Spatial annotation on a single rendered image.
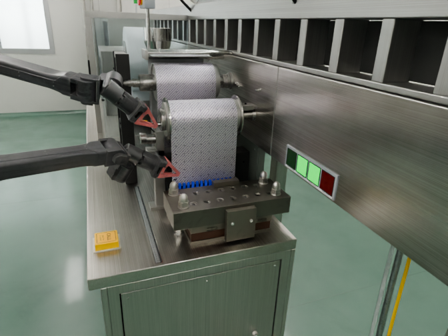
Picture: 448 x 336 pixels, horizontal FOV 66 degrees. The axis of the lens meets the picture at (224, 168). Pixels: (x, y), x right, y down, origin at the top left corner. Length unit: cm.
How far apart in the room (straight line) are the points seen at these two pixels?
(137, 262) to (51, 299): 141
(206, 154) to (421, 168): 72
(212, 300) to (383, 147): 73
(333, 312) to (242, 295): 114
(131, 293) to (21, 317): 136
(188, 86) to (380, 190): 85
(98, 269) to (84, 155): 33
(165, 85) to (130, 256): 64
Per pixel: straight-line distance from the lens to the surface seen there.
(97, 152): 106
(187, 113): 116
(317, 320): 224
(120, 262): 110
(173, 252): 111
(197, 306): 121
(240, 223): 112
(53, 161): 103
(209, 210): 108
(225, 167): 126
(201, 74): 140
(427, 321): 251
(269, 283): 127
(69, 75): 114
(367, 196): 84
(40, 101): 684
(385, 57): 80
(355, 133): 85
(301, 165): 103
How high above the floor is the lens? 155
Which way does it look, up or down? 22 degrees down
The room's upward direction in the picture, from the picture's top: 2 degrees clockwise
